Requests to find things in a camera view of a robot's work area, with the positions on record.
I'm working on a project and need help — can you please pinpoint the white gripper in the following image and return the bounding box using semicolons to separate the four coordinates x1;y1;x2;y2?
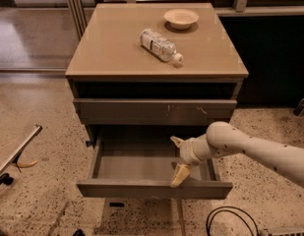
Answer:
170;136;203;188

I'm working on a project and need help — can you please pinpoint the grey drawer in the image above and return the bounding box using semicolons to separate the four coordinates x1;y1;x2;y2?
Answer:
77;125;232;200
74;98;237;126

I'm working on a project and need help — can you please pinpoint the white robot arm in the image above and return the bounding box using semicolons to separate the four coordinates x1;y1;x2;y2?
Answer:
170;121;304;188

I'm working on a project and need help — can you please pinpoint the grey top drawer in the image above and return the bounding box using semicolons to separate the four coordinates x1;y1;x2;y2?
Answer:
74;98;237;126

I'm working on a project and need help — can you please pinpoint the grey drawer cabinet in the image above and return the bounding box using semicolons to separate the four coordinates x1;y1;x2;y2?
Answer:
65;2;250;149

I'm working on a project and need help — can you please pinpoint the black floor tape piece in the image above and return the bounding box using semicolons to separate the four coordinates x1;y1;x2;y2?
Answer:
109;202;125;207

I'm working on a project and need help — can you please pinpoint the clear plastic water bottle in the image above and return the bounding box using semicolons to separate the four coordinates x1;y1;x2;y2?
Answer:
140;29;183;64

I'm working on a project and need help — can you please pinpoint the small dark floor device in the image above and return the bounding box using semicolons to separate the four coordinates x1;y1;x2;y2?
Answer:
293;98;304;116

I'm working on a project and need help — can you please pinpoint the white ceramic bowl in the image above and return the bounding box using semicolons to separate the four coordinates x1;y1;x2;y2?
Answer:
164;9;199;30

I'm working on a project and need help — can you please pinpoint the black cable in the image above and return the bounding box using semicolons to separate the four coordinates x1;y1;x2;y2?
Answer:
205;206;260;236

